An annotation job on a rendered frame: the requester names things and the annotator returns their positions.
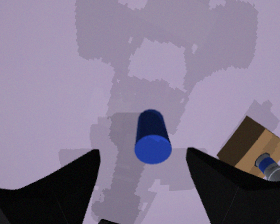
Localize tan square block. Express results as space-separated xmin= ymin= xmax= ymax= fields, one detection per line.
xmin=216 ymin=115 xmax=280 ymax=179

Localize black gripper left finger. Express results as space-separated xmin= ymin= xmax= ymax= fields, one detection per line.
xmin=0 ymin=148 xmax=100 ymax=224

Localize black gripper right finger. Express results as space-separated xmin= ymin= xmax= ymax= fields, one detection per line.
xmin=185 ymin=147 xmax=280 ymax=224

